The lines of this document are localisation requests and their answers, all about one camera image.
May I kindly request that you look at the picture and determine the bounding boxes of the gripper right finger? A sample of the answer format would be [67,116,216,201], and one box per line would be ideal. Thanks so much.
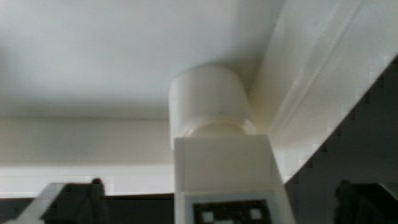
[335,180,398,224]

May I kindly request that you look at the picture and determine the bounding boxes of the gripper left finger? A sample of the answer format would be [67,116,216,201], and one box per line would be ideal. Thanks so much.
[17,178,111,224]

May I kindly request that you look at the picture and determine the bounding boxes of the white leg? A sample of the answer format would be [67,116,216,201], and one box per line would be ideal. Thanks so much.
[173,120,299,224]

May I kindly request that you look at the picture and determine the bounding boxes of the white square tabletop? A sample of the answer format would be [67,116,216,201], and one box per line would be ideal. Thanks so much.
[0,0,398,198]

